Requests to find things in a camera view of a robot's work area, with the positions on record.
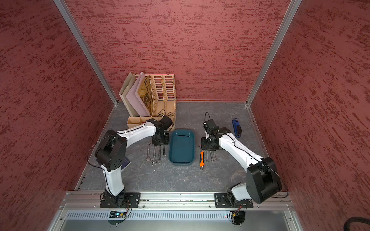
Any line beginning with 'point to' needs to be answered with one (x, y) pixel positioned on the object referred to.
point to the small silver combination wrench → (207, 157)
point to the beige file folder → (130, 80)
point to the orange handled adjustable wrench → (202, 159)
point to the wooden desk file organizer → (157, 93)
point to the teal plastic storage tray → (181, 151)
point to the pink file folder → (137, 107)
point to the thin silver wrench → (164, 151)
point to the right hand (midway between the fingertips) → (204, 149)
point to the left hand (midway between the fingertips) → (163, 145)
